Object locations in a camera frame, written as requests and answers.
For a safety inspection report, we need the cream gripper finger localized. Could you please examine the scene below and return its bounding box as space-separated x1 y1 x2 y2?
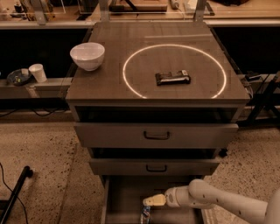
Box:
143 194 166 207

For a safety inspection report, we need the blue redbull can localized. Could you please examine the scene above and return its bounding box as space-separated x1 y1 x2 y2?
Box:
140 206 151 224

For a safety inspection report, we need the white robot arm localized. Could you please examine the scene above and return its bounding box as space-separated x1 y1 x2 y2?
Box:
140 179 280 224

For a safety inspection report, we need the grey bottom drawer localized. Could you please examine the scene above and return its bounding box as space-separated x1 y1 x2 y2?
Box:
101 176 206 224

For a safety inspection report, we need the grey drawer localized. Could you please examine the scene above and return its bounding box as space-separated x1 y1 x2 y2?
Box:
74 122 238 149
89 158 219 176
101 176 206 224

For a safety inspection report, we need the grey middle drawer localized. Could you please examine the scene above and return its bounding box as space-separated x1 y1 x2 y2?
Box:
89 158 219 176

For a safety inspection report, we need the grey top drawer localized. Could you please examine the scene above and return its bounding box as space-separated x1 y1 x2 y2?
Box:
74 122 238 149

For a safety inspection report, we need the grey drawer cabinet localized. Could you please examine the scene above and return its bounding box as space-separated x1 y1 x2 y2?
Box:
65 21 250 182

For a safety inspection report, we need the black cabinet caster wheel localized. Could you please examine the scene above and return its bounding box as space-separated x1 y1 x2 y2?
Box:
219 149 228 158

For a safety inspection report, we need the black snack bar wrapper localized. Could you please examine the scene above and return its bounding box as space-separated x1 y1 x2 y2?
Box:
155 70 191 86

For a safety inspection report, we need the black tripod stand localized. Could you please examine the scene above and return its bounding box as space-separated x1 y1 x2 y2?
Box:
238 71 280 127

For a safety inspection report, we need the black floor stand leg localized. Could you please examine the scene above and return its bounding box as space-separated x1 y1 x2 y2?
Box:
0 166 33 224

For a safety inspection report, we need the grey side bench ledge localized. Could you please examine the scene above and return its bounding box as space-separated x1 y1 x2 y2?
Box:
0 78 72 100

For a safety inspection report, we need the white ceramic bowl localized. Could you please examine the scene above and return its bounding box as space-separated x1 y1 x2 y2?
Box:
70 42 105 71

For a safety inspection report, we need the white paper cup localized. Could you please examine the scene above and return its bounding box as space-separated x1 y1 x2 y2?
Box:
29 64 47 83

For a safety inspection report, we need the dark round dish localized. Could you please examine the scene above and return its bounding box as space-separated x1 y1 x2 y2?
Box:
7 68 32 87

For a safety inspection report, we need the black cable on floor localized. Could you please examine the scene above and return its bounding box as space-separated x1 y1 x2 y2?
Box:
0 163 30 224

